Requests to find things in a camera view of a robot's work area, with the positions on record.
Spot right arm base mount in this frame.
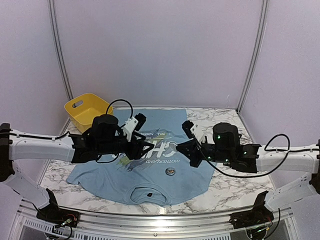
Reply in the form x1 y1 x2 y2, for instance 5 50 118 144
229 210 274 229

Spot aluminium frame post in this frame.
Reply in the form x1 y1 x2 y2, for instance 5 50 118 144
236 0 270 115
47 0 74 101

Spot yellow plastic basket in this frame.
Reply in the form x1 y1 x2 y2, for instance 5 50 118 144
64 93 109 133

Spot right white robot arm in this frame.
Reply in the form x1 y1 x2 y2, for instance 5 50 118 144
175 139 320 224

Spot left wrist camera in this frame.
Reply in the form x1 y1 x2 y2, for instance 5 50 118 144
89 113 147 142

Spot light blue printed t-shirt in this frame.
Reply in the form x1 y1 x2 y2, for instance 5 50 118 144
66 108 215 206

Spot right aluminium frame post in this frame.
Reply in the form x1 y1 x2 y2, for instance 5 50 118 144
236 0 270 115

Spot front aluminium rail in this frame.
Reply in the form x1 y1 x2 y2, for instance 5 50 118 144
8 199 300 240

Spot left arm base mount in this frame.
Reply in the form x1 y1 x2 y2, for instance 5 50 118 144
36 209 80 228

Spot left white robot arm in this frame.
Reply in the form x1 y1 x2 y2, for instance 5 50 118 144
0 123 154 223

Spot left aluminium frame post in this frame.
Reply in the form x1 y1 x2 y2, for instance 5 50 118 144
47 0 74 101

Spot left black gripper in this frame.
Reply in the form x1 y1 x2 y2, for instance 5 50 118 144
97 132 154 160

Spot portrait brooch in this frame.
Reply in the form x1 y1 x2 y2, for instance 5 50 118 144
165 167 176 176

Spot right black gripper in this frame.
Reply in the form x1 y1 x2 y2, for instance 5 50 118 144
176 139 233 168

